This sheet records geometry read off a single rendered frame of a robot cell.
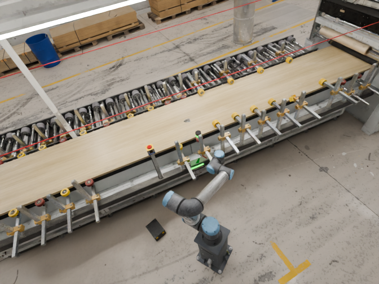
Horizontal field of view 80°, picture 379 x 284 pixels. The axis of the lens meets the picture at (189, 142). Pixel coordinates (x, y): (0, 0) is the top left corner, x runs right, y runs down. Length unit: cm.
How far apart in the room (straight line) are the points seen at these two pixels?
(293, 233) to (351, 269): 60
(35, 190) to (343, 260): 329
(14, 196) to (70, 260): 102
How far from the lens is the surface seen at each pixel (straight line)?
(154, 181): 255
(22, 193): 296
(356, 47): 402
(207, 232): 204
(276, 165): 348
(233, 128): 281
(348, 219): 335
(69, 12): 180
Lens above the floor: 279
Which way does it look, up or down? 48 degrees down
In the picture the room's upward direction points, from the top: 11 degrees counter-clockwise
